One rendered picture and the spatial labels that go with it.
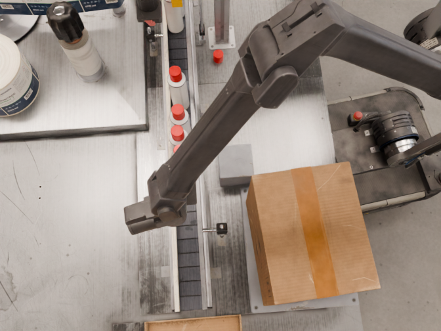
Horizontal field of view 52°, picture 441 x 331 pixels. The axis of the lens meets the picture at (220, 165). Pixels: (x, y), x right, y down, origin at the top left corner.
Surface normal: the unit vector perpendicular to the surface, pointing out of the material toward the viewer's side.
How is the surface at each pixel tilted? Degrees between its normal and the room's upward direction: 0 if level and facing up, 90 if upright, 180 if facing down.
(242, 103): 80
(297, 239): 0
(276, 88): 76
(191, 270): 0
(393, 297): 0
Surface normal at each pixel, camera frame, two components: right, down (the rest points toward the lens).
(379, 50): 0.25, 0.79
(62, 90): 0.00, -0.31
